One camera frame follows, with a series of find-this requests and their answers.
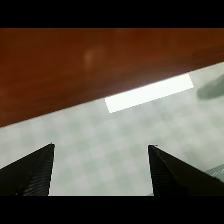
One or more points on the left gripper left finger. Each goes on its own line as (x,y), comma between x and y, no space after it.
(31,173)

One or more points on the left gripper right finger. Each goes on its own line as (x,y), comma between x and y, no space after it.
(173,176)

